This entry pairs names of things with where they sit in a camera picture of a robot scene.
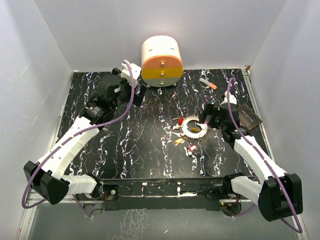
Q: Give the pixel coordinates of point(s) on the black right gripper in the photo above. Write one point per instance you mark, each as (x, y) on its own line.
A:
(211, 109)

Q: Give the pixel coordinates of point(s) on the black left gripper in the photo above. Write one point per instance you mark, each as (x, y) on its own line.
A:
(138, 97)

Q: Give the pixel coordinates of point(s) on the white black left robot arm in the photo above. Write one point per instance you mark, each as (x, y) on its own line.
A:
(47, 175)

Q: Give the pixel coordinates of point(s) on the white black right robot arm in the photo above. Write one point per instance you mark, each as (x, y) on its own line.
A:
(277, 193)

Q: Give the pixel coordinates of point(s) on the orange and grey marker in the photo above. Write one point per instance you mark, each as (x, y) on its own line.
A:
(207, 83)

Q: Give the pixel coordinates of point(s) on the round three-colour drawer cabinet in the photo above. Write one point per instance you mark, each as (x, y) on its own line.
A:
(161, 62)

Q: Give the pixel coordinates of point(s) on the dark paperback book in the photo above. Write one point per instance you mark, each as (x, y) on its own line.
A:
(247, 118)

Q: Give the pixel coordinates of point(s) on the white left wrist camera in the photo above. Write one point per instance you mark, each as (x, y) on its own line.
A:
(131, 73)

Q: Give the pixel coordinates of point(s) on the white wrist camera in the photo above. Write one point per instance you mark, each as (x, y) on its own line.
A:
(228, 98)
(131, 73)

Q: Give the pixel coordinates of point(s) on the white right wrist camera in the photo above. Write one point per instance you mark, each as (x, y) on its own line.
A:
(228, 98)

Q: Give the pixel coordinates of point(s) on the aluminium frame rail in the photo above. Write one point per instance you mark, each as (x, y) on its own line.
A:
(133, 213)

